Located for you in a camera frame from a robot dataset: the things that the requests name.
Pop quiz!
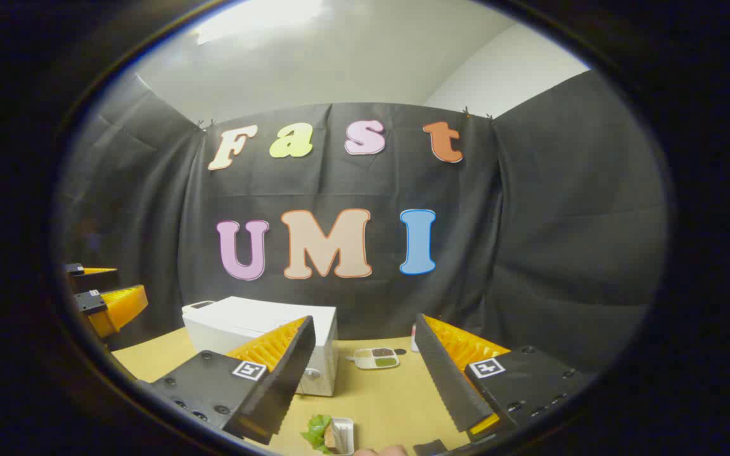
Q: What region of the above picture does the green lettuce sandwich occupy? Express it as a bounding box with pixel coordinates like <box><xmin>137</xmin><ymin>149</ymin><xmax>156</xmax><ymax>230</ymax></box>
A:
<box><xmin>302</xmin><ymin>415</ymin><xmax>335</xmax><ymax>455</ymax></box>

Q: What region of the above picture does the black backdrop cloth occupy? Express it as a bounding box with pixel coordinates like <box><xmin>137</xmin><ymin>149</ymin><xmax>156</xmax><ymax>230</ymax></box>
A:
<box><xmin>54</xmin><ymin>70</ymin><xmax>669</xmax><ymax>374</ymax></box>

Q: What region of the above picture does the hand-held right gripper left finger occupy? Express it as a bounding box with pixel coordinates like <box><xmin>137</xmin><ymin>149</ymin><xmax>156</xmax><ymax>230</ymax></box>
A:
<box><xmin>150</xmin><ymin>315</ymin><xmax>316</xmax><ymax>445</ymax></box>

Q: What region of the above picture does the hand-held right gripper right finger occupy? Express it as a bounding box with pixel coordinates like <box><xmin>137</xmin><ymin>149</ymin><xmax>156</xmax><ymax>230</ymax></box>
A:
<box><xmin>414</xmin><ymin>313</ymin><xmax>594</xmax><ymax>441</ymax></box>

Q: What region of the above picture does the white microwave oven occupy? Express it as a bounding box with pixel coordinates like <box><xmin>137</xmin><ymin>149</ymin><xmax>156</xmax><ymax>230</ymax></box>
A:
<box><xmin>181</xmin><ymin>296</ymin><xmax>339</xmax><ymax>398</ymax></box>

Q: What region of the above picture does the white divided dish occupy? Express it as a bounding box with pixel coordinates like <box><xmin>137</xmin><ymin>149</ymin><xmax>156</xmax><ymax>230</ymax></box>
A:
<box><xmin>354</xmin><ymin>347</ymin><xmax>400</xmax><ymax>370</ymax></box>

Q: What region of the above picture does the white ribbed tray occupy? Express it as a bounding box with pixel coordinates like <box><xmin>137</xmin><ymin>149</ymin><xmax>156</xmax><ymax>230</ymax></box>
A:
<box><xmin>330</xmin><ymin>417</ymin><xmax>355</xmax><ymax>455</ymax></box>

